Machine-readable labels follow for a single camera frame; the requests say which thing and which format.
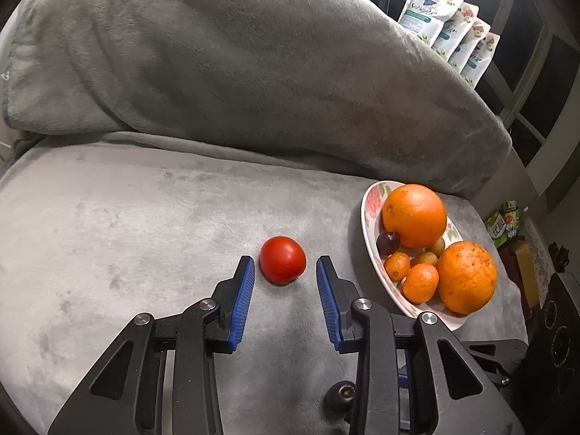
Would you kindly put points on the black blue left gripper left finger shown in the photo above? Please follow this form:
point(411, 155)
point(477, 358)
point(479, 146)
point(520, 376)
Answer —
point(123, 392)

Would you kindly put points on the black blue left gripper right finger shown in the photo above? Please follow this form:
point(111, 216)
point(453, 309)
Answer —
point(449, 393)

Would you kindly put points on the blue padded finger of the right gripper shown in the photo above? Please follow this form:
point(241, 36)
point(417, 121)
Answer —
point(403, 384)

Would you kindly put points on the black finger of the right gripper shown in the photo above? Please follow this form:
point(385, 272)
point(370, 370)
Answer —
point(499, 359)

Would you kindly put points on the dark purple plum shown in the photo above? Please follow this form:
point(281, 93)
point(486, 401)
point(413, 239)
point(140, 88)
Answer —
point(387, 243)
point(339, 398)

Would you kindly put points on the large speckled orange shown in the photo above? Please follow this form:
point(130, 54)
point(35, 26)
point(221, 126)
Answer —
point(467, 277)

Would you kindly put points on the small orange tangerine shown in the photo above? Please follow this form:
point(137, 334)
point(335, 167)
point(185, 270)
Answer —
point(421, 283)

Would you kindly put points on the brown longan fruit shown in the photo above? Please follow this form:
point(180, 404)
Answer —
point(425, 257)
point(437, 247)

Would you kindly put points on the tiny orange kumquat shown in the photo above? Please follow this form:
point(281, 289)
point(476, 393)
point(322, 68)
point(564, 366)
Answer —
point(397, 266)

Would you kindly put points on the red tomato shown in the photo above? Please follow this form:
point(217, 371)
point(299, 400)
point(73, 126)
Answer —
point(282, 260)

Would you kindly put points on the green snack package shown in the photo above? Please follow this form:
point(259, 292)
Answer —
point(504, 224)

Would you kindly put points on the smooth orange on plate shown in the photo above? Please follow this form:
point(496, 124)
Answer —
point(416, 213)

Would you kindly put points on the white floral oval plate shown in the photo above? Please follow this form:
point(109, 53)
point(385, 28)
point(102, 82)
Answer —
point(372, 226)

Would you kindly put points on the floral refill pouch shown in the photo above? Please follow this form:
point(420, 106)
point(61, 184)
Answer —
point(480, 59)
point(455, 29)
point(467, 45)
point(425, 18)

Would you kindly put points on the grey blanket covered cushion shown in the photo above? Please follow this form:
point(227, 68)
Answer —
point(333, 82)

